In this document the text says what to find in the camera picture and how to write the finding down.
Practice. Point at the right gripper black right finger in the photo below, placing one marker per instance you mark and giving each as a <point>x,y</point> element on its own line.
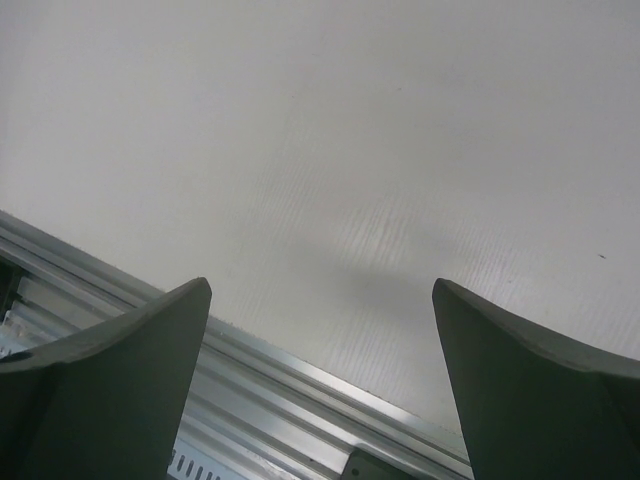
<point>534,403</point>

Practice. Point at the white slotted cable duct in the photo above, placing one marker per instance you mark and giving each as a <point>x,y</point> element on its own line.
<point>188,463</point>

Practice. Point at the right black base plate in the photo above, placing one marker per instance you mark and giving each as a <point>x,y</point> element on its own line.
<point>360,466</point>

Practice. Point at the aluminium mounting rail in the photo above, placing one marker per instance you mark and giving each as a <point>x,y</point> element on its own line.
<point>256,409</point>

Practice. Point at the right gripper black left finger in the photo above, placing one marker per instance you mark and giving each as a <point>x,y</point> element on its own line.
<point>106,402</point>

